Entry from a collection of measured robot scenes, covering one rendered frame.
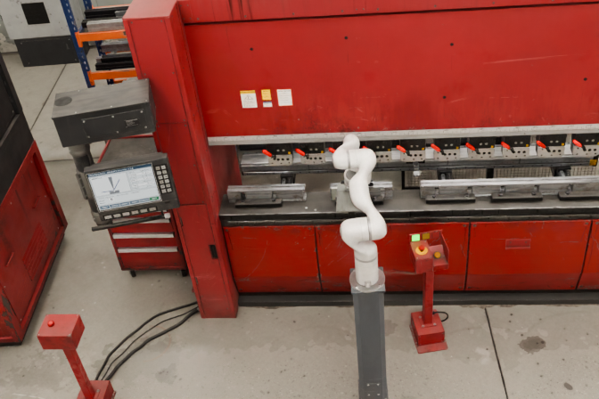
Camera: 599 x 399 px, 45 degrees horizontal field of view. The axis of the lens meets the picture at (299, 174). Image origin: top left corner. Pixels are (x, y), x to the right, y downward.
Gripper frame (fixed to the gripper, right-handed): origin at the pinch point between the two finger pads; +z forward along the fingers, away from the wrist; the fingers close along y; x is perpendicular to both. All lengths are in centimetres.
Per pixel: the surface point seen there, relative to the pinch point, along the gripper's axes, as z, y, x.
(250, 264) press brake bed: 39, 72, 45
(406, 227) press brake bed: 16.1, -32.2, 25.4
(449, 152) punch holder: -15, -58, -15
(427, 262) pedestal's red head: -5, -43, 49
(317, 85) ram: -52, 17, -47
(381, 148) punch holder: -18.2, -18.1, -18.1
